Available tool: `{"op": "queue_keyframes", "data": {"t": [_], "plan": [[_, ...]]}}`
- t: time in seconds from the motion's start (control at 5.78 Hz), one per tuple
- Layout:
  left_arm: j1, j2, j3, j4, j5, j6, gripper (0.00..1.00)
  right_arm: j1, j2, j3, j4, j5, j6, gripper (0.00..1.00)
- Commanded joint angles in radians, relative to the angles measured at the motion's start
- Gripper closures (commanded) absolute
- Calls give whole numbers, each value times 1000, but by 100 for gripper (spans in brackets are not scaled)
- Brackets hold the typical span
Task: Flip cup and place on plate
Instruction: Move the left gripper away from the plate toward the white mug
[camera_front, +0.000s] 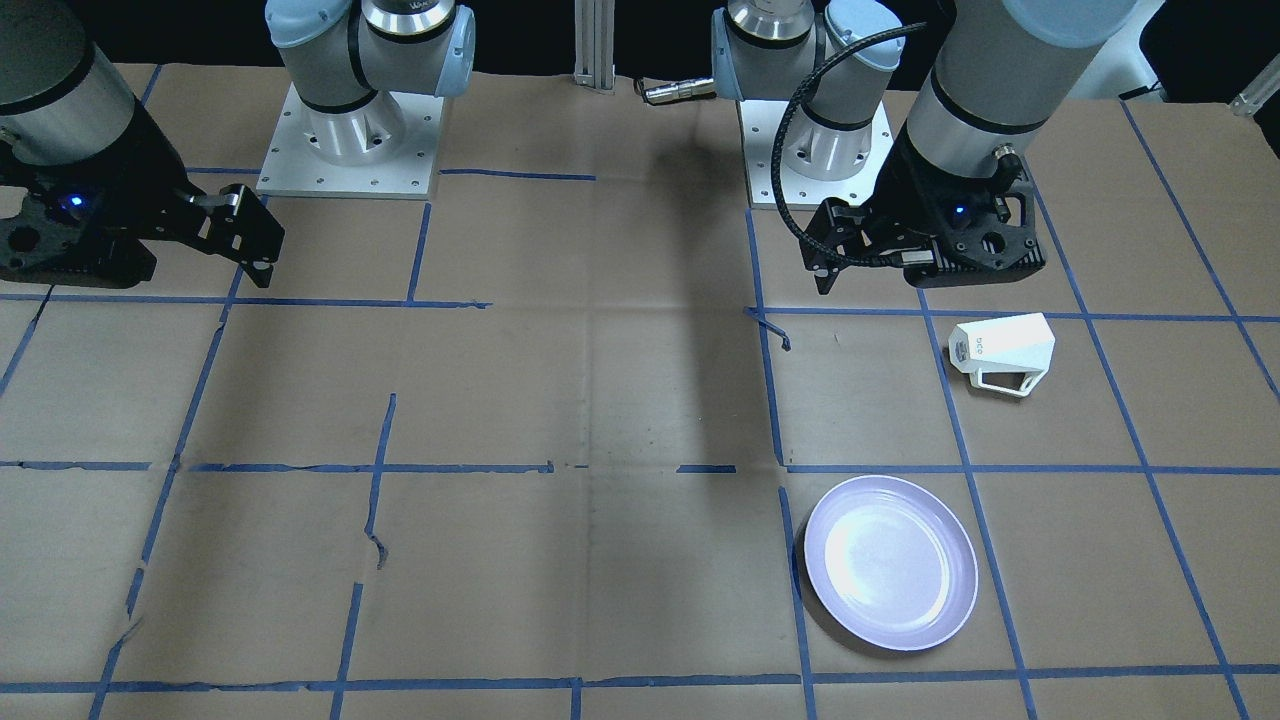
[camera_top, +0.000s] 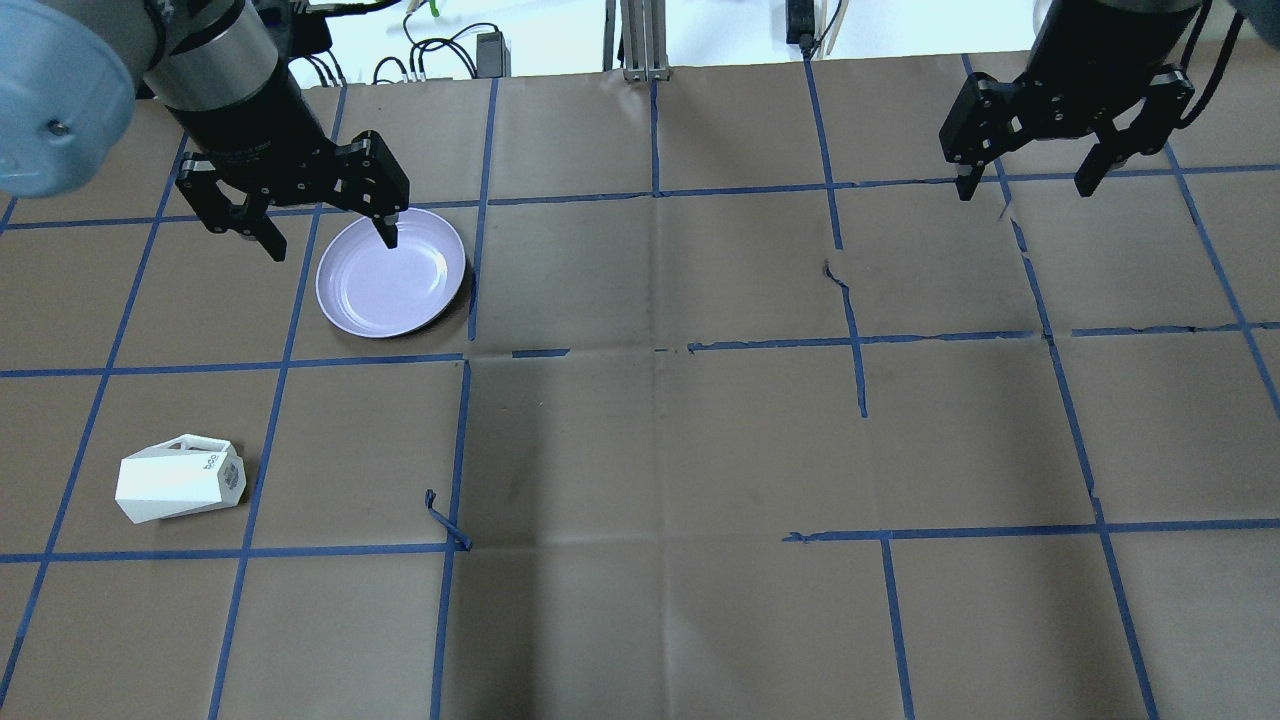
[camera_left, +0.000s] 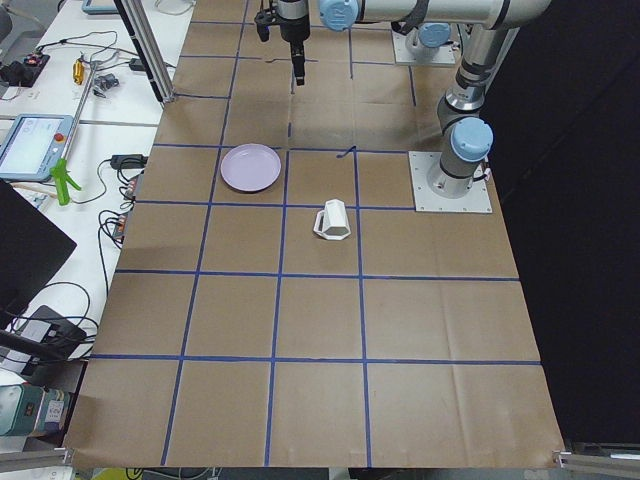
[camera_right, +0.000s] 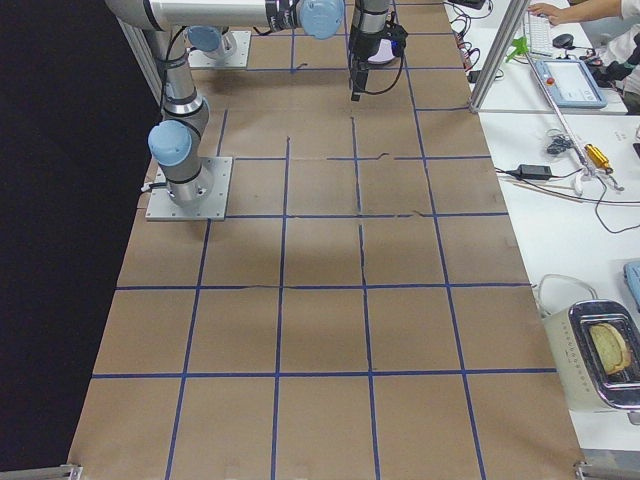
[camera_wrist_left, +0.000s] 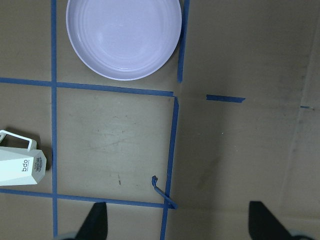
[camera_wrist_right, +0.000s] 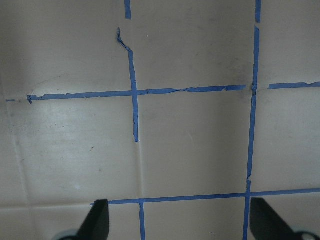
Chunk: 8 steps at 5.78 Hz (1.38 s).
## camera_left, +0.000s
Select aluminium frame post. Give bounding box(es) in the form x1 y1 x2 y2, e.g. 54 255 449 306
114 0 175 104

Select white faceted cup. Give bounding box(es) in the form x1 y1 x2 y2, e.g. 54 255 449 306
313 199 351 241

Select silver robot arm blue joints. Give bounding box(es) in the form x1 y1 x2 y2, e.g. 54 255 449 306
318 0 550 179

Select yellow tool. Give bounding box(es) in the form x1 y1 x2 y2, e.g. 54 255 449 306
72 58 85 85

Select lilac plate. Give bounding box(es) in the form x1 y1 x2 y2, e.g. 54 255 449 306
220 143 281 193

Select green box device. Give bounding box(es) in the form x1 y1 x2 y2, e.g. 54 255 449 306
1 383 74 437

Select black monitor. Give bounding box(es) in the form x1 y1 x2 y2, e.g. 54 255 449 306
1 182 77 328

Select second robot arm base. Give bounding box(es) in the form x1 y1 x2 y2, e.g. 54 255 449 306
405 22 452 57

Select black tablet device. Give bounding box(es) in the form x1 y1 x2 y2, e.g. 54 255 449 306
17 305 88 360

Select black power adapter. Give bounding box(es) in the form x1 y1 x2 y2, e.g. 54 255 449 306
109 154 148 170

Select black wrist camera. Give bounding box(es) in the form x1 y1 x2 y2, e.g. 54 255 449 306
254 9 278 43

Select blue teach pendant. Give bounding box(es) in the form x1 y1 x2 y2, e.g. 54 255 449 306
1 114 74 182

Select green plastic clamp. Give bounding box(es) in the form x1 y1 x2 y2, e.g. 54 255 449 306
50 158 82 206

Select black electronics board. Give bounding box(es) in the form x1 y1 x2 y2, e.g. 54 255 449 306
1 53 50 88

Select long metal rod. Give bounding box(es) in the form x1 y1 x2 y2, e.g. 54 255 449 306
60 61 98 159

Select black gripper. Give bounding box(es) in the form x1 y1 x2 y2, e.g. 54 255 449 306
276 0 310 86

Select brown paper table cover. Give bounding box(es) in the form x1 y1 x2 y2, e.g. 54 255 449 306
65 1 562 468

